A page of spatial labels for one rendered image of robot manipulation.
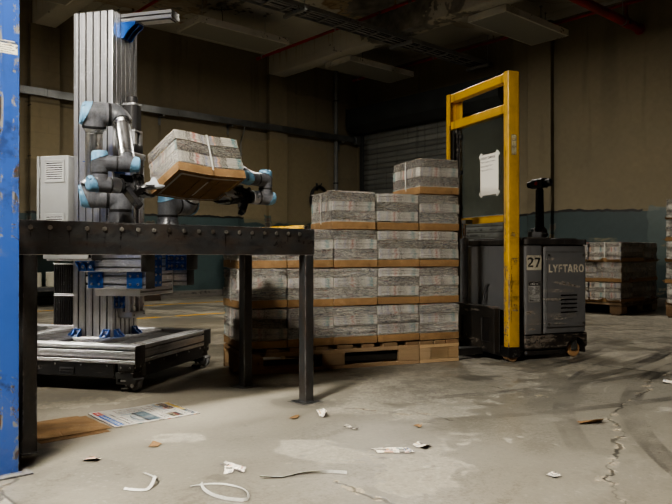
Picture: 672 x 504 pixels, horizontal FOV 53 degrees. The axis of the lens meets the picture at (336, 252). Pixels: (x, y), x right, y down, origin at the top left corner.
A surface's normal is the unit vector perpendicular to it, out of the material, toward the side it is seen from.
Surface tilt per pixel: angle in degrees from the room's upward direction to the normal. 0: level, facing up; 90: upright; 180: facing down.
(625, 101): 90
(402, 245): 90
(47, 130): 90
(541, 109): 90
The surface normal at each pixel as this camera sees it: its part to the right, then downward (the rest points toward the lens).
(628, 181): -0.75, 0.00
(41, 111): 0.66, 0.00
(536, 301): 0.38, 0.00
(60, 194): -0.26, 0.00
